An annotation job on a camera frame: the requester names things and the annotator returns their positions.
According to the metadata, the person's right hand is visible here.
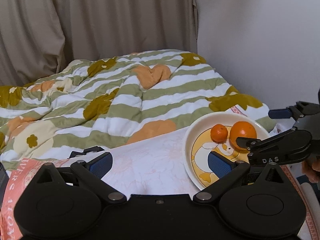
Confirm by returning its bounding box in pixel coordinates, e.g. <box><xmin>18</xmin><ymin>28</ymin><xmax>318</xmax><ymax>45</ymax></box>
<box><xmin>302</xmin><ymin>159</ymin><xmax>320</xmax><ymax>183</ymax></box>

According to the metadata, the large orange in plate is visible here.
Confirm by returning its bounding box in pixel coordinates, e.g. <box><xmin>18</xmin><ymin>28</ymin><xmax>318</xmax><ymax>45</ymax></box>
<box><xmin>229</xmin><ymin>121</ymin><xmax>257</xmax><ymax>151</ymax></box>

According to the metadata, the small mandarin in plate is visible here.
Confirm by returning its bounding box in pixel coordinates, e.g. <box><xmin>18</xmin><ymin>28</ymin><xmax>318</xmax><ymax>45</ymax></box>
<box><xmin>210</xmin><ymin>124</ymin><xmax>228</xmax><ymax>143</ymax></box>

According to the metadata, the cream plate with duck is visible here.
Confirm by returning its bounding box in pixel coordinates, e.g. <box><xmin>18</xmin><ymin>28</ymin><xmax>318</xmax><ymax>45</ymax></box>
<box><xmin>182</xmin><ymin>112</ymin><xmax>269</xmax><ymax>190</ymax></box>

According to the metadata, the pink floral tablecloth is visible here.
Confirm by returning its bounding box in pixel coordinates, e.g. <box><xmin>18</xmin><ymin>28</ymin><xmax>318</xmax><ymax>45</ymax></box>
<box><xmin>1</xmin><ymin>128</ymin><xmax>308</xmax><ymax>239</ymax></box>

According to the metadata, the green striped floral quilt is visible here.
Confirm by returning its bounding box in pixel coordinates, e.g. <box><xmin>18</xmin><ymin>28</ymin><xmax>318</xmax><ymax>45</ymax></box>
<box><xmin>1</xmin><ymin>49</ymin><xmax>276</xmax><ymax>171</ymax></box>

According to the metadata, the dark laptop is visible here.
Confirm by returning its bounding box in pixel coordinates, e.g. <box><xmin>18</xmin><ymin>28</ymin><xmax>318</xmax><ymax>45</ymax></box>
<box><xmin>0</xmin><ymin>163</ymin><xmax>9</xmax><ymax>207</ymax></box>

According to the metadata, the beige curtain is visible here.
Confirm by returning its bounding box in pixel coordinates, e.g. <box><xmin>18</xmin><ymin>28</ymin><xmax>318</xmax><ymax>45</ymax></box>
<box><xmin>1</xmin><ymin>0</ymin><xmax>197</xmax><ymax>86</ymax></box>

